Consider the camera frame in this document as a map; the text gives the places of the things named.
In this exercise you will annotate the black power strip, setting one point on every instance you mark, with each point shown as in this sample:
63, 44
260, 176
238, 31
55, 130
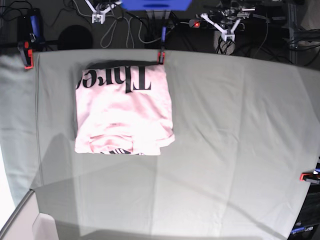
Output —
197, 23

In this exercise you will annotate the red clamp at left edge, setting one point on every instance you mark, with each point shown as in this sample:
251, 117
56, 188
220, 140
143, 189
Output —
26, 53

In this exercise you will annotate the red clamp at edge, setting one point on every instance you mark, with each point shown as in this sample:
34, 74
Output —
310, 177
161, 57
26, 53

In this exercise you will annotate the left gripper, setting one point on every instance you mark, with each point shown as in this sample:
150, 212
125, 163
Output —
227, 16

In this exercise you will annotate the pink t-shirt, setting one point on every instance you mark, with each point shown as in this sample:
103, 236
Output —
124, 109

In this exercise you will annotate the red clamp at centre edge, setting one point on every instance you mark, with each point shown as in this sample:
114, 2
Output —
161, 57

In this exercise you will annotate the red clamp at right edge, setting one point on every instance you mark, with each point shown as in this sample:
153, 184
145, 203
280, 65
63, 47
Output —
310, 177

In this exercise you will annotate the blue clamp handle left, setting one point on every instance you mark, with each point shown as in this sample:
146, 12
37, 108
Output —
36, 31

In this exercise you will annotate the black round stand base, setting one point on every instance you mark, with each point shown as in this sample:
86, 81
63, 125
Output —
75, 37

